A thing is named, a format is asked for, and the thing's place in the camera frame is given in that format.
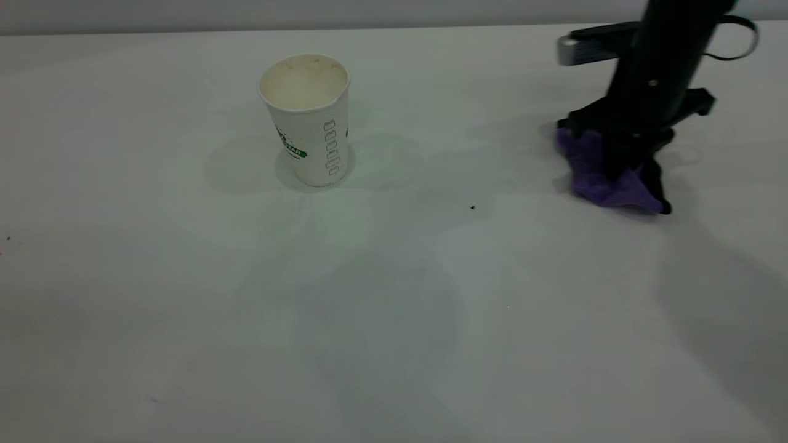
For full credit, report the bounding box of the white paper cup green print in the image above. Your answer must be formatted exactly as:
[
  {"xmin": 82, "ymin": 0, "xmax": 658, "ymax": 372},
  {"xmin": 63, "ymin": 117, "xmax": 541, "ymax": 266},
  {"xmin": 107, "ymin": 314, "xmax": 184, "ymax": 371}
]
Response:
[{"xmin": 257, "ymin": 54, "xmax": 351, "ymax": 187}]

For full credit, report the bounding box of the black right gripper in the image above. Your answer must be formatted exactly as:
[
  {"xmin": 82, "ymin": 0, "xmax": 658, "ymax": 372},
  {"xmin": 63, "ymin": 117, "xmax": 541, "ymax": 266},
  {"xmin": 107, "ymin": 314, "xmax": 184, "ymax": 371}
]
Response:
[{"xmin": 557, "ymin": 77, "xmax": 717, "ymax": 180}]

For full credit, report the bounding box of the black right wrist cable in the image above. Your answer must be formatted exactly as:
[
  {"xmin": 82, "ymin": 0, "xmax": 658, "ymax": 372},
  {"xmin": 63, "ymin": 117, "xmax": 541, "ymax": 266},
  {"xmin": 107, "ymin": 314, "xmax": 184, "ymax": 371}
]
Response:
[{"xmin": 702, "ymin": 15, "xmax": 760, "ymax": 61}]

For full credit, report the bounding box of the purple cloth black trim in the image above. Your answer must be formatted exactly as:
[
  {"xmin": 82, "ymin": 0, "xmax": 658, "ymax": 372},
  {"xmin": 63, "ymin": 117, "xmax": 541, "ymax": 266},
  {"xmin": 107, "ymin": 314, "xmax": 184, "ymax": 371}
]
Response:
[{"xmin": 556, "ymin": 128, "xmax": 672, "ymax": 215}]

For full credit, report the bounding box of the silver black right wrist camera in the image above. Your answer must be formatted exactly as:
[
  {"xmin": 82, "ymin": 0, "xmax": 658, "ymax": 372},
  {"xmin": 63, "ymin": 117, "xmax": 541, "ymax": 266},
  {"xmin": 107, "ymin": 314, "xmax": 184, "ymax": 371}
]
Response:
[{"xmin": 557, "ymin": 22, "xmax": 642, "ymax": 66}]

